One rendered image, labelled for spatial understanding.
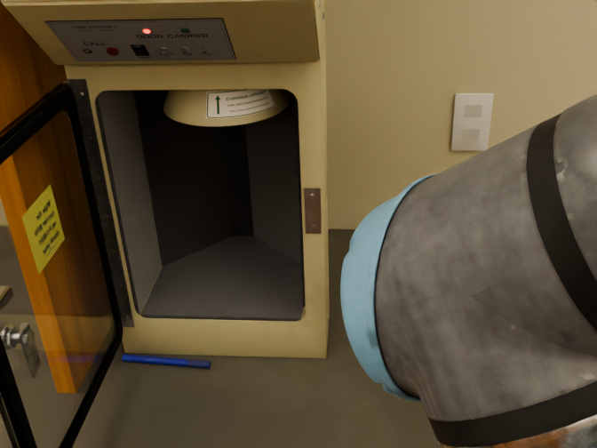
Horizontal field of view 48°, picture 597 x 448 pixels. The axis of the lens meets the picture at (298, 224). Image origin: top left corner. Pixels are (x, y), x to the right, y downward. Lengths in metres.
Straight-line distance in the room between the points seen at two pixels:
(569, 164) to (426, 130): 1.04
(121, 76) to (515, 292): 0.66
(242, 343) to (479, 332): 0.75
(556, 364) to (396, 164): 1.05
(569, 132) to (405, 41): 0.97
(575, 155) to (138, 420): 0.80
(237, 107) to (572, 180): 0.64
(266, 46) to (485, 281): 0.51
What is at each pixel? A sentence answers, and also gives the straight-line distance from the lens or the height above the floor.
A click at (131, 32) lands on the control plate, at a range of 0.77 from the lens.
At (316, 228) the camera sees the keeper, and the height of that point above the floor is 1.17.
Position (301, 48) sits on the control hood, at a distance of 0.77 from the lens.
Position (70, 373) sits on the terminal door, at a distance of 0.90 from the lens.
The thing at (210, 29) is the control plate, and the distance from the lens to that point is 0.75.
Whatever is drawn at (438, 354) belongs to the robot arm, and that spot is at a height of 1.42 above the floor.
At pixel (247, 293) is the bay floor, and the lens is 1.06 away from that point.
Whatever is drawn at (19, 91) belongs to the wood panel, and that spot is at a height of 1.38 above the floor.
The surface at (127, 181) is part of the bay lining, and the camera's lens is 0.99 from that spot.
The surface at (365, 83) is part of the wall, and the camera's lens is 1.28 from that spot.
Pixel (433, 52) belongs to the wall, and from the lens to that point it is 1.27.
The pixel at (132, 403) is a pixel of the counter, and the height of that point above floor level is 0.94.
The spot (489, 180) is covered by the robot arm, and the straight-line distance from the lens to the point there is 0.32.
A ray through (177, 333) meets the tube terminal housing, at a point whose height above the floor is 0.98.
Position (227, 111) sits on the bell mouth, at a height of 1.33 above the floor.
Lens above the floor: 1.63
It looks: 30 degrees down
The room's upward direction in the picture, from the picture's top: 2 degrees counter-clockwise
